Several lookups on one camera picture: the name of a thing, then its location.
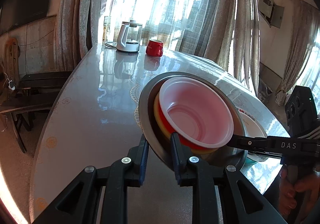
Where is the red plastic bowl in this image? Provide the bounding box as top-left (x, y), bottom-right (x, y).
top-left (159, 77), bottom-right (235, 151)

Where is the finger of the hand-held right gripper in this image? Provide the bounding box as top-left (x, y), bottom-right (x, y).
top-left (229, 134), bottom-right (269, 151)
top-left (250, 149), bottom-right (282, 159)

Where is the glass electric kettle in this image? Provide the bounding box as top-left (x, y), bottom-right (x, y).
top-left (116, 20), bottom-right (143, 53)

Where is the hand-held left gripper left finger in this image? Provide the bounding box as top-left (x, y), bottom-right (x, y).
top-left (32, 134), bottom-right (150, 224)

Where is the red mug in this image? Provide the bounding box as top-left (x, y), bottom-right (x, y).
top-left (146, 39), bottom-right (164, 57)

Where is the grey wall electrical box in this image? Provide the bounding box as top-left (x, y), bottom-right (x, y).
top-left (258, 0), bottom-right (285, 28)

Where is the white sheer curtain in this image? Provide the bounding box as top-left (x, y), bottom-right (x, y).
top-left (104, 0), bottom-right (240, 52)

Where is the person's right hand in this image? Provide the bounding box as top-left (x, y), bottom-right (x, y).
top-left (278, 164), bottom-right (320, 214)

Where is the dark wooden bench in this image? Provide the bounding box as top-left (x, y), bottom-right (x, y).
top-left (19, 71), bottom-right (73, 91)
top-left (0, 90), bottom-right (62, 153)

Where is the stainless steel bowl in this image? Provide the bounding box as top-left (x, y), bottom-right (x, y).
top-left (138, 72), bottom-right (248, 172)

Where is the beige patterned curtain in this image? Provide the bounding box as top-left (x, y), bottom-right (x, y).
top-left (215, 0), bottom-right (262, 92)
top-left (54, 0), bottom-right (118, 72)
top-left (275, 0), bottom-right (320, 106)

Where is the yellow plastic bowl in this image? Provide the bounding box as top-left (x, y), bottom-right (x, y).
top-left (153, 93), bottom-right (220, 156)

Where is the wooden folding chair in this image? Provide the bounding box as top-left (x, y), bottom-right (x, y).
top-left (4, 37), bottom-right (22, 82)

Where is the large white patterned plate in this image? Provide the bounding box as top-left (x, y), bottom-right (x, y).
top-left (236, 108), bottom-right (269, 137)

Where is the barred window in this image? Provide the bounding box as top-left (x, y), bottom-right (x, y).
top-left (105, 0), bottom-right (225, 47)

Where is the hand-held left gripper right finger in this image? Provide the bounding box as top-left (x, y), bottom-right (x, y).
top-left (170, 133), bottom-right (288, 224)

